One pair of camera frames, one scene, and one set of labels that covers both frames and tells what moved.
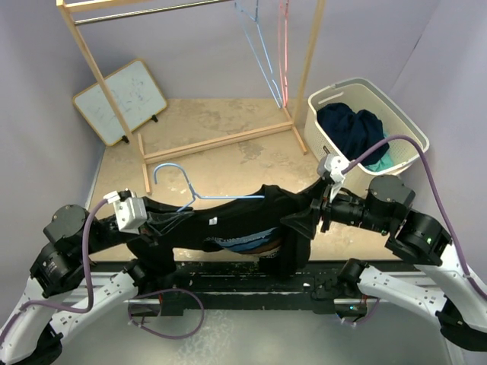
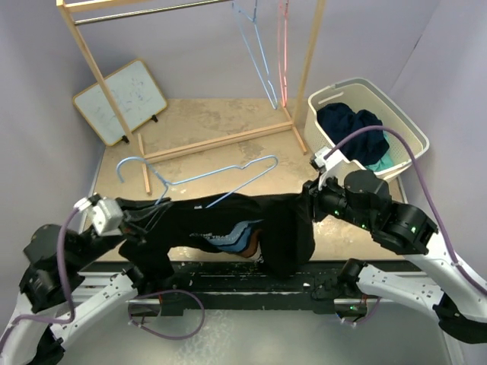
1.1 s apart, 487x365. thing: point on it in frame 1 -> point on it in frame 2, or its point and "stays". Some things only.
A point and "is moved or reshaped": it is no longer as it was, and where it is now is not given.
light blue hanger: [278, 96] is moved or reshaped
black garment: [252, 227] stays
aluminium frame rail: [358, 333] stays
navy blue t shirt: [357, 131] stays
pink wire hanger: [286, 26] stays
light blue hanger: [204, 196] -> [169, 184]
